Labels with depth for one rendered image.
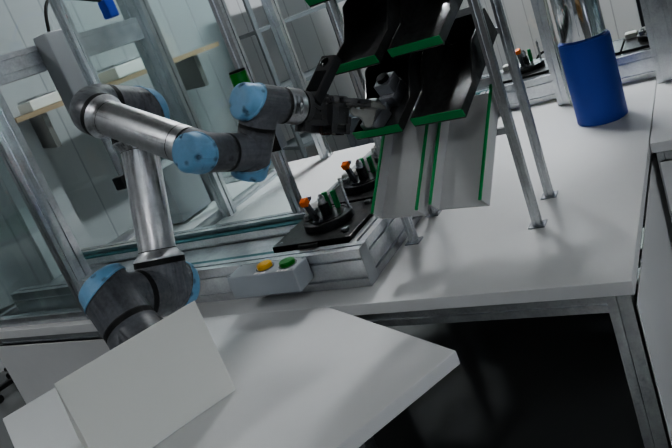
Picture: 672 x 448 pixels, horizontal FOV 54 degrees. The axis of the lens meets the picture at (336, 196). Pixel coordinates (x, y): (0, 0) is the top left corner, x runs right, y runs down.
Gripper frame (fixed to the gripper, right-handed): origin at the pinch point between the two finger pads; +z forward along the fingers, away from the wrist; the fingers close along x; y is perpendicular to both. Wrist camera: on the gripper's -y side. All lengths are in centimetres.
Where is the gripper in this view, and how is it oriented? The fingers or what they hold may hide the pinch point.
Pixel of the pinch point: (367, 105)
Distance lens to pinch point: 153.5
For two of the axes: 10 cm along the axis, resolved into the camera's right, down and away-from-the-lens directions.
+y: -0.3, 10.0, 0.4
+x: 6.7, 0.5, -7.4
